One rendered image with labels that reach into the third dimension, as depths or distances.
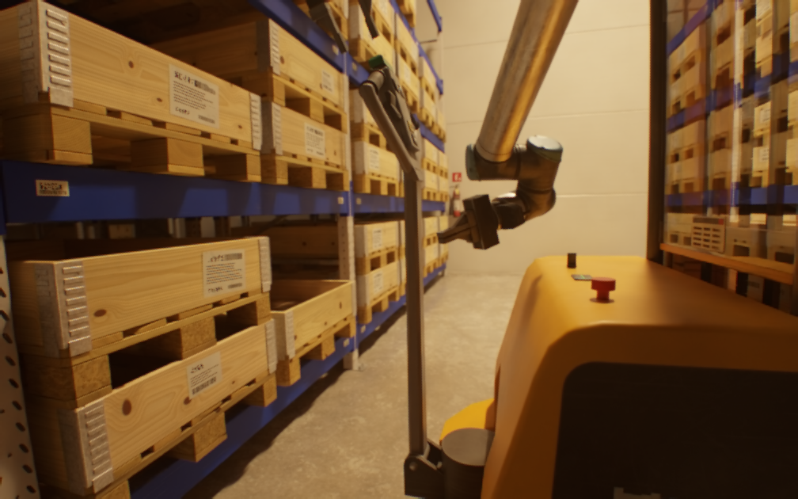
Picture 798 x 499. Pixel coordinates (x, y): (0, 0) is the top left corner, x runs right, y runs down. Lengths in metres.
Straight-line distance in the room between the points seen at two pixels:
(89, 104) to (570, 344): 1.14
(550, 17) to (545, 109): 5.97
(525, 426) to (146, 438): 1.02
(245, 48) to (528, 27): 1.43
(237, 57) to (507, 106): 1.39
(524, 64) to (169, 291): 1.08
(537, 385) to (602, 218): 6.06
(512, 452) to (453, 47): 6.68
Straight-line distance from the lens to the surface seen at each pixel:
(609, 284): 0.73
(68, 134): 1.16
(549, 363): 0.61
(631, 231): 6.72
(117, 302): 1.20
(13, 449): 1.23
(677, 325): 0.63
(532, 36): 0.74
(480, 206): 0.98
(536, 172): 1.03
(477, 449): 1.13
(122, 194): 1.30
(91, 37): 1.27
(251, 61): 1.92
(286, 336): 1.84
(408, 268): 0.98
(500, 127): 0.87
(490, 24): 7.10
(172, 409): 1.38
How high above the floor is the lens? 1.04
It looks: 5 degrees down
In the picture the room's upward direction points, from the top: 1 degrees counter-clockwise
